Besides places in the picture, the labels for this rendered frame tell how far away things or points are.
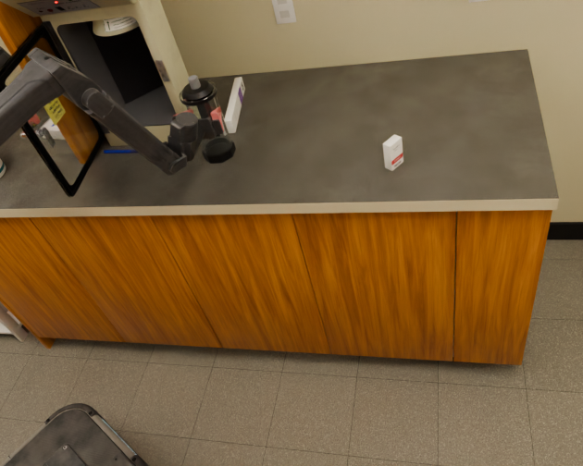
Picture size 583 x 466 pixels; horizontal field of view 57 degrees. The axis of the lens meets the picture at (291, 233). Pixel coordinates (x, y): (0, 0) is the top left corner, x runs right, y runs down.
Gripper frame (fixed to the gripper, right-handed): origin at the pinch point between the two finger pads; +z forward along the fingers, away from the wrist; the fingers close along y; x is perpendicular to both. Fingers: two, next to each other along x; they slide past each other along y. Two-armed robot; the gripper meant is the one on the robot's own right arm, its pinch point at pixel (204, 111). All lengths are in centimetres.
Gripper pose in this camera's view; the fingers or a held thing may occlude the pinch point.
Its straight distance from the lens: 162.7
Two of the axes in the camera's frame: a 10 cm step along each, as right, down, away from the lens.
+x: 2.0, 6.9, 7.0
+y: -9.6, 0.1, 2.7
